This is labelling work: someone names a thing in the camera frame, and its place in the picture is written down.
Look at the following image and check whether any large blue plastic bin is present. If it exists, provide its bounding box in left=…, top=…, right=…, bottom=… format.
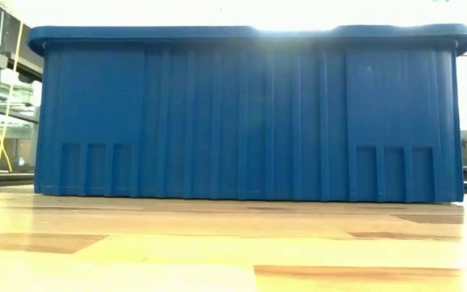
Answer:
left=26, top=23, right=467, bottom=204

